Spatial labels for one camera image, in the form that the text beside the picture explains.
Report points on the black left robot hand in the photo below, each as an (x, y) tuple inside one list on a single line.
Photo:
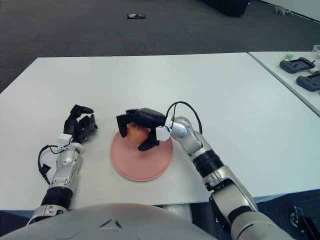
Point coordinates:
[(70, 126)]

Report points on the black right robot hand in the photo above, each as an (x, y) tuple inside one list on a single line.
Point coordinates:
[(150, 117)]

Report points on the red yellow apple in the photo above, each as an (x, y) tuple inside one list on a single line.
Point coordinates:
[(137, 135)]

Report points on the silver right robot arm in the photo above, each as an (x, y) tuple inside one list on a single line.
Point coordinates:
[(225, 190)]

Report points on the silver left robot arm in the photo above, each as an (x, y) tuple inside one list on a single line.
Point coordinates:
[(66, 160)]

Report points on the pink round plate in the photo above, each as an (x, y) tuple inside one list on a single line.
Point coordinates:
[(140, 165)]

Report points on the dark flat object on floor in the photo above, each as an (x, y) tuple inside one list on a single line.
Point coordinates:
[(136, 16)]

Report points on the grey robot torso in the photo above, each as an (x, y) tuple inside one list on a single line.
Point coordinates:
[(112, 225)]

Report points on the black cabinet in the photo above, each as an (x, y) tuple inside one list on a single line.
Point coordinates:
[(225, 7)]

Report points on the white office table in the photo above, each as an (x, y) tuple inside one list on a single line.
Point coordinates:
[(275, 67)]

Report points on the green white packet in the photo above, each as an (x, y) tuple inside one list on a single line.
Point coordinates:
[(288, 57)]

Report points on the dark grey handheld controller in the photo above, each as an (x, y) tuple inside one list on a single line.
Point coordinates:
[(297, 65), (308, 82)]

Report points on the small grey robot toy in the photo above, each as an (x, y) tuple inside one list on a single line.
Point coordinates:
[(282, 10)]

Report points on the clear plastic cup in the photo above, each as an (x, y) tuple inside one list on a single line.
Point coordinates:
[(316, 52)]

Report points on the black chair base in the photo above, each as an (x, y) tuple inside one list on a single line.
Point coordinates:
[(307, 225)]

